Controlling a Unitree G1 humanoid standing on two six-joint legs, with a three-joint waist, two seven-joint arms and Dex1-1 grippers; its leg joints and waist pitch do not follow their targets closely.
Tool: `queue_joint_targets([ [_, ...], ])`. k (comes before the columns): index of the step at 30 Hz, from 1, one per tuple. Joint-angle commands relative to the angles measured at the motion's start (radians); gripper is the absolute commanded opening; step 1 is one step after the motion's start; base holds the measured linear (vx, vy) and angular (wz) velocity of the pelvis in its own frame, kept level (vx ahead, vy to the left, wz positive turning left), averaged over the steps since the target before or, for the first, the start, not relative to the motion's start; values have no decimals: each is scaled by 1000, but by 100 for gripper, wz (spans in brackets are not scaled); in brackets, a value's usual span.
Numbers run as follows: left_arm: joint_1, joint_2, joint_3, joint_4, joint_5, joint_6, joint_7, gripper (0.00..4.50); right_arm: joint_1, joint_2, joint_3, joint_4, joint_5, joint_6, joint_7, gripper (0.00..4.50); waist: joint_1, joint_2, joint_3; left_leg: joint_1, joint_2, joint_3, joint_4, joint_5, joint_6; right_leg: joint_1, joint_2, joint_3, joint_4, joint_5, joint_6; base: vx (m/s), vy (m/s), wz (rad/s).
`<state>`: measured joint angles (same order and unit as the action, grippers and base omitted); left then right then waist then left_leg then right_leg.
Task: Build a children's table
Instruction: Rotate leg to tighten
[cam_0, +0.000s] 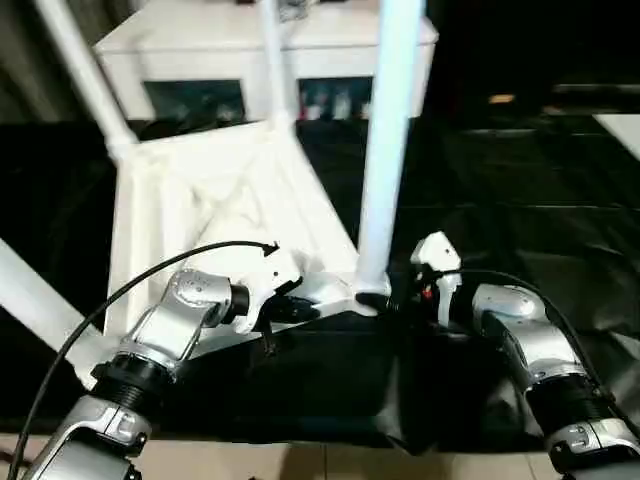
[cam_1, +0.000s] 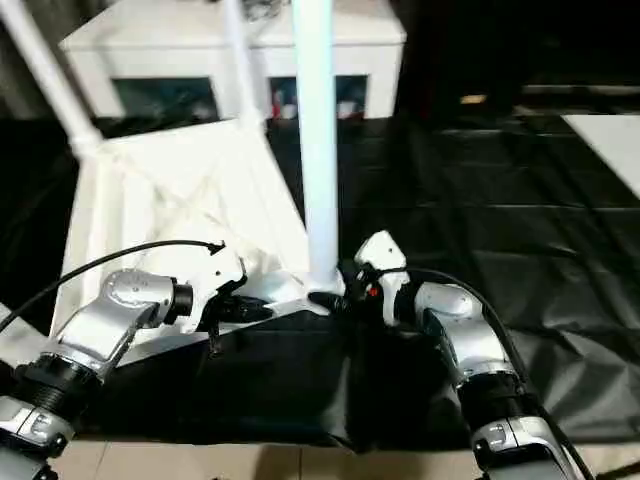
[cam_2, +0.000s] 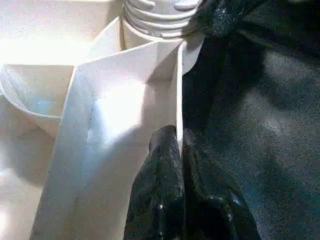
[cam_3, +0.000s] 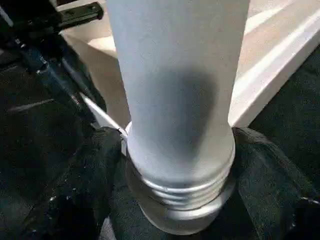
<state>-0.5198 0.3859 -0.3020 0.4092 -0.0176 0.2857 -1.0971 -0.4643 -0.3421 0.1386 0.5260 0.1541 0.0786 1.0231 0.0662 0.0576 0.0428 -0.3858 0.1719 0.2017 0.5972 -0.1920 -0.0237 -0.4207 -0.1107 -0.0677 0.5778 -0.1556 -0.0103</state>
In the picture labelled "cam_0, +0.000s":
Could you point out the white plastic table top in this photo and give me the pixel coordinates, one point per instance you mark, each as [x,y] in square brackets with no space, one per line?
[225,175]

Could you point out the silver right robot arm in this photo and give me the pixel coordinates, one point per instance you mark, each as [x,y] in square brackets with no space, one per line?
[525,325]

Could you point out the black mat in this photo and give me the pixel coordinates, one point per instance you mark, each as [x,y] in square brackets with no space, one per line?
[525,200]

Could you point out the white mug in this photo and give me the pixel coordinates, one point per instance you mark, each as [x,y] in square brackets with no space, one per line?
[341,105]
[312,107]

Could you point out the small yellow tag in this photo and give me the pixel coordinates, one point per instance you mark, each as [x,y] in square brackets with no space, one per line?
[501,98]

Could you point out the white long board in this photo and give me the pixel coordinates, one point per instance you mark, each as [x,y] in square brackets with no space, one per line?
[620,130]

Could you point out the white low cabinet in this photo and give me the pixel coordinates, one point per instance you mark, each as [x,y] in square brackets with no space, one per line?
[200,50]

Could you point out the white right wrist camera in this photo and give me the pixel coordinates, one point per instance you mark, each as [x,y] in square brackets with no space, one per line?
[440,255]

